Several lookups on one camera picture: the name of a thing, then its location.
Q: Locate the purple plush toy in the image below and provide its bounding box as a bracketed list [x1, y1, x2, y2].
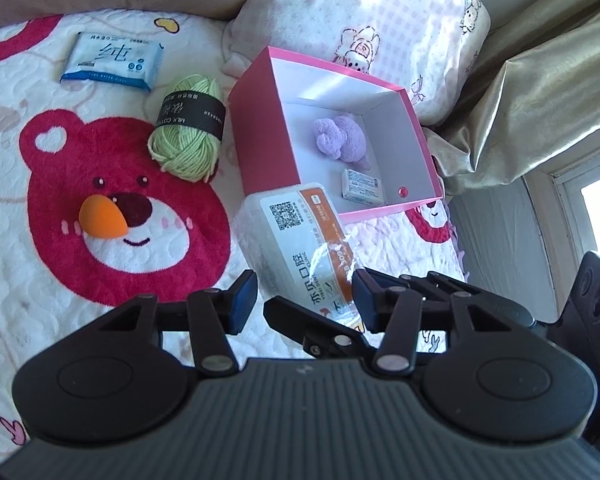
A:
[312, 115, 373, 171]

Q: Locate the pink cardboard box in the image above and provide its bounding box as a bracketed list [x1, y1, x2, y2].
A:
[228, 46, 445, 226]

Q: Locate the white window frame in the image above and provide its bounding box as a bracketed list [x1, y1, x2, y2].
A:
[522, 145, 600, 311]

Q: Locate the green yarn ball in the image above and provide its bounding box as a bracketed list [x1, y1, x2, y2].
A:
[147, 74, 227, 183]

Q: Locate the gold satin curtain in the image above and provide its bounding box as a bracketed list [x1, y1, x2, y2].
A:
[422, 0, 600, 196]

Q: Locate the pink white printed pillow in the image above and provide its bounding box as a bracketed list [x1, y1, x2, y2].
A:
[221, 0, 492, 127]

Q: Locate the blue white wet wipes pack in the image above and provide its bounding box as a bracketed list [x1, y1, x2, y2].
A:
[60, 31, 167, 93]

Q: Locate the small pale packet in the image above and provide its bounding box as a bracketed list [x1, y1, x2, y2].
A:
[341, 169, 387, 206]

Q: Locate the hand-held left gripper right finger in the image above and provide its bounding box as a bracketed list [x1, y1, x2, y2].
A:
[352, 269, 518, 379]

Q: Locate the printed bear blanket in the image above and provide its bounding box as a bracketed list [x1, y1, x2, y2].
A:
[0, 12, 468, 466]

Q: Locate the orange makeup sponge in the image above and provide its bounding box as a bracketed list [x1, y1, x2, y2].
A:
[78, 195, 129, 238]

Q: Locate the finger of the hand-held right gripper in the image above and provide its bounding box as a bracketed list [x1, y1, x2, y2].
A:
[397, 270, 482, 306]
[263, 296, 382, 361]

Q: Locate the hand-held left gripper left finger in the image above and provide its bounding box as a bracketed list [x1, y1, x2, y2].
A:
[97, 269, 258, 379]

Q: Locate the white tissue pack orange label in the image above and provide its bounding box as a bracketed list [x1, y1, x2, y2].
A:
[232, 184, 366, 333]

